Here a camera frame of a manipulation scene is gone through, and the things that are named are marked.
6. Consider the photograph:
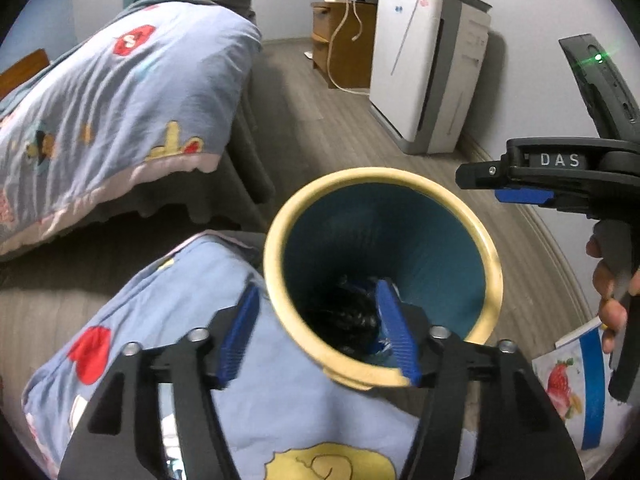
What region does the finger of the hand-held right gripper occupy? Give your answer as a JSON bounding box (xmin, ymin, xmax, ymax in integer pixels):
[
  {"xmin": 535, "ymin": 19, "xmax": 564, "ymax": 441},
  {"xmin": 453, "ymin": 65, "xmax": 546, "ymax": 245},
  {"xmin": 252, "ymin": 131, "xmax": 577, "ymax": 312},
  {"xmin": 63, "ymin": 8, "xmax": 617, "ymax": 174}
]
[
  {"xmin": 456, "ymin": 157, "xmax": 508, "ymax": 190},
  {"xmin": 494, "ymin": 187, "xmax": 555, "ymax": 207}
]

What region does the white air purifier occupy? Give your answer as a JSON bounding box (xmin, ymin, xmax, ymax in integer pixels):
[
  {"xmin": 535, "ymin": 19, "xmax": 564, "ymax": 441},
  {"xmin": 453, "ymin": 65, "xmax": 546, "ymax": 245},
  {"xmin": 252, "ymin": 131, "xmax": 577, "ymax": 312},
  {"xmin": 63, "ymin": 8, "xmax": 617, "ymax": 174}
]
[{"xmin": 369, "ymin": 0, "xmax": 493, "ymax": 156}]

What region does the strawberry print book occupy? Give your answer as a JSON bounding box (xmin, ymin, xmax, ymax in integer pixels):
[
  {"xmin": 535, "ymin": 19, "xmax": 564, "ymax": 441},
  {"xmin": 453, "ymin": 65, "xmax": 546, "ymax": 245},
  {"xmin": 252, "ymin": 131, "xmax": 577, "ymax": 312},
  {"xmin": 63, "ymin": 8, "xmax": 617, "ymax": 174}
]
[{"xmin": 531, "ymin": 317, "xmax": 632, "ymax": 461}]

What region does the yellow rimmed blue waste bin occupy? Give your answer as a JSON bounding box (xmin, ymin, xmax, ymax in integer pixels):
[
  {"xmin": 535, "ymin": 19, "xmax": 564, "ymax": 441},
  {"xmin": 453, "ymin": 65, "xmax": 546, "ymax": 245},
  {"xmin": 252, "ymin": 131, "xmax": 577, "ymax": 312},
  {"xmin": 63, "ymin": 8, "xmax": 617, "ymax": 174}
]
[{"xmin": 263, "ymin": 166, "xmax": 504, "ymax": 391}]

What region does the wooden headboard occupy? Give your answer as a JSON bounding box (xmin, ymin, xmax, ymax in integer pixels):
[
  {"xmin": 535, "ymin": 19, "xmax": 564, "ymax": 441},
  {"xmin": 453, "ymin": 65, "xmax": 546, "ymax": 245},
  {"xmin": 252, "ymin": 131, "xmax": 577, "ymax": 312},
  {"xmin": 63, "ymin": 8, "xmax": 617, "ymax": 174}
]
[{"xmin": 0, "ymin": 49, "xmax": 51, "ymax": 101}]

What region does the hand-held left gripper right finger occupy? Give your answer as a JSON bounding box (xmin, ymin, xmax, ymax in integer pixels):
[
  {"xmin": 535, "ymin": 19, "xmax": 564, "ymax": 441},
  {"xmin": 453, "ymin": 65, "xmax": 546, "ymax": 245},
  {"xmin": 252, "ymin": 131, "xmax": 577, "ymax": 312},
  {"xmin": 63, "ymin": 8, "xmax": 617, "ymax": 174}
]
[{"xmin": 374, "ymin": 279, "xmax": 586, "ymax": 480}]

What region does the wooden nightstand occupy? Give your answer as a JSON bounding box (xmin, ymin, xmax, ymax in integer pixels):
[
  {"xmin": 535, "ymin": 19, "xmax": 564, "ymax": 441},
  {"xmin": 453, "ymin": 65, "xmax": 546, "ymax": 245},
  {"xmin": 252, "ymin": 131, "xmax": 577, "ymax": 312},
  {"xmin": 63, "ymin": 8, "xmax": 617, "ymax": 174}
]
[{"xmin": 311, "ymin": 0, "xmax": 381, "ymax": 90}]

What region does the person's right hand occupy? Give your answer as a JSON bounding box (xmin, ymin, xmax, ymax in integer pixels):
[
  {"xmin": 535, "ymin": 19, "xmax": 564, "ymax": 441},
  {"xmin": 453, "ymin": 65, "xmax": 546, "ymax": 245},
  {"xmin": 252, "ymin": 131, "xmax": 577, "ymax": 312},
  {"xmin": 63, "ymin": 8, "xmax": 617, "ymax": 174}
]
[{"xmin": 586, "ymin": 236, "xmax": 628, "ymax": 354}]

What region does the white cable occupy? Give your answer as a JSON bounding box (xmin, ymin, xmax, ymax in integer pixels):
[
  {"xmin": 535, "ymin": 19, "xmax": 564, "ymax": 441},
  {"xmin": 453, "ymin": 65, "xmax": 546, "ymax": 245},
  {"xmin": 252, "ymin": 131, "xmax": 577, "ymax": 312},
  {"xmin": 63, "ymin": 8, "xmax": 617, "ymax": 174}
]
[{"xmin": 326, "ymin": 0, "xmax": 372, "ymax": 94}]

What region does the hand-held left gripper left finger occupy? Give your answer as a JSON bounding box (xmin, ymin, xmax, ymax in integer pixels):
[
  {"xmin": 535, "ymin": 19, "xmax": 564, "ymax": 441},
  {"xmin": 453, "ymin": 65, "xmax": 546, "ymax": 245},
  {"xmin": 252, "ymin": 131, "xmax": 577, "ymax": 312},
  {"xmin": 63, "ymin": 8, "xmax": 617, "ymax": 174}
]
[{"xmin": 57, "ymin": 282, "xmax": 263, "ymax": 480}]

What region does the trash inside bin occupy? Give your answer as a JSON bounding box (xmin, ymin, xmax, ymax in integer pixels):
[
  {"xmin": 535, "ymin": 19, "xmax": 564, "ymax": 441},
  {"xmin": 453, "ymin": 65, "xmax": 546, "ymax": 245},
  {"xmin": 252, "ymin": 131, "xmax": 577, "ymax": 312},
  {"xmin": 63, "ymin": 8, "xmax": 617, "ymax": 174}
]
[{"xmin": 305, "ymin": 274, "xmax": 401, "ymax": 361}]

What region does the printed blue blanket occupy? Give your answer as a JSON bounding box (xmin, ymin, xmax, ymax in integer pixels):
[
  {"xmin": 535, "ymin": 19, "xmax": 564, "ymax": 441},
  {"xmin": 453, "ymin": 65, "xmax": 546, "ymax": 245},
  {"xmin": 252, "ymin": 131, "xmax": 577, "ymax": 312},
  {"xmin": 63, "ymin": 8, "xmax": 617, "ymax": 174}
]
[
  {"xmin": 20, "ymin": 232, "xmax": 476, "ymax": 480},
  {"xmin": 0, "ymin": 0, "xmax": 263, "ymax": 256}
]

